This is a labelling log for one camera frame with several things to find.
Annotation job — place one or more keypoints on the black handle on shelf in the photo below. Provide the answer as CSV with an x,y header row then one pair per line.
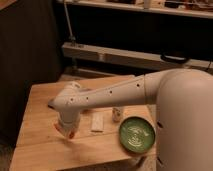
x,y
174,60

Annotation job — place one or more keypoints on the lower metal shelf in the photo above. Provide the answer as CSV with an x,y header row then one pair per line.
x,y
129,58

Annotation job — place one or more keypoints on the green round bowl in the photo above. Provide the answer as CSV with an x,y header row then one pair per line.
x,y
136,135

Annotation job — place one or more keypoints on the metal shelf post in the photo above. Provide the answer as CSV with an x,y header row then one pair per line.
x,y
71,37

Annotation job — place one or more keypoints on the wooden table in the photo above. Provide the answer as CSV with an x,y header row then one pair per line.
x,y
40,147

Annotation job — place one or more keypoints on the dark grey sponge block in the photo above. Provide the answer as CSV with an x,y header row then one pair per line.
x,y
50,104

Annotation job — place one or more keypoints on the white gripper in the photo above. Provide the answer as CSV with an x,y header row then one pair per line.
x,y
67,122

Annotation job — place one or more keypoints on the upper metal shelf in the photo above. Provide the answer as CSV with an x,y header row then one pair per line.
x,y
128,7

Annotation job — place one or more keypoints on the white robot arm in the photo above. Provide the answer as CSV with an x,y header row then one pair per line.
x,y
184,113

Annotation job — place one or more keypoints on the metal shelf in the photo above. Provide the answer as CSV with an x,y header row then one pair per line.
x,y
128,7
129,58

